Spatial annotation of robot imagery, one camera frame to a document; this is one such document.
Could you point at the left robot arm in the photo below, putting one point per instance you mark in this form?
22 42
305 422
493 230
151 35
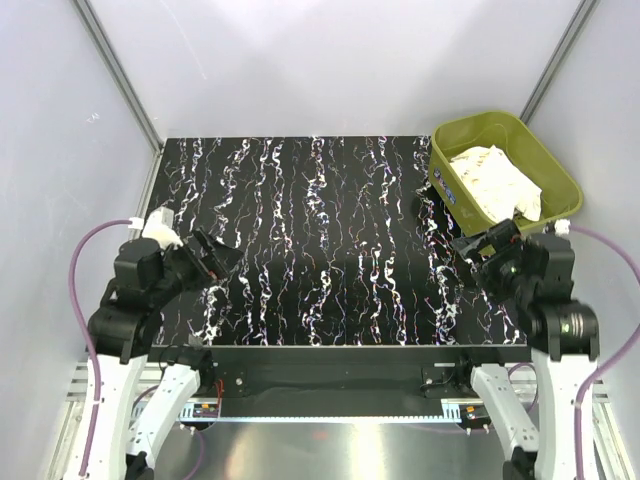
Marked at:
149 272

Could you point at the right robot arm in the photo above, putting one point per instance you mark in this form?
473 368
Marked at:
535 273

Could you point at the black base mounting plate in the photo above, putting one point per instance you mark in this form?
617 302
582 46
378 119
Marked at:
251 370

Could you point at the black patterned table mat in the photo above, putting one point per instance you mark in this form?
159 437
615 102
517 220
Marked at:
344 243

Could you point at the aluminium rail profile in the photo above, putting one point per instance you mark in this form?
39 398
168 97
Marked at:
149 377

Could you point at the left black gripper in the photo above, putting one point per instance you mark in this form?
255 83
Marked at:
212 266

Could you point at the slotted grey cable duct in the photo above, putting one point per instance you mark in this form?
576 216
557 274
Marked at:
322 410

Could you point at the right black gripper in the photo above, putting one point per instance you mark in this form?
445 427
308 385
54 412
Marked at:
506 239

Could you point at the olive green plastic basket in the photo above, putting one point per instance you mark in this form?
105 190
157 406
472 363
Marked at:
561 195

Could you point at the white t shirt red print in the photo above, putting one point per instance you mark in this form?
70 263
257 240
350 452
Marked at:
499 188

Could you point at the left aluminium frame post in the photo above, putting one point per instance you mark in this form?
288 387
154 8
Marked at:
107 52

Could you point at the right aluminium frame post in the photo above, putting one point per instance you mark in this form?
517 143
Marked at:
568 39

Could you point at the aluminium frame post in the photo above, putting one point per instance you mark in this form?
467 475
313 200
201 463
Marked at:
107 52
568 39

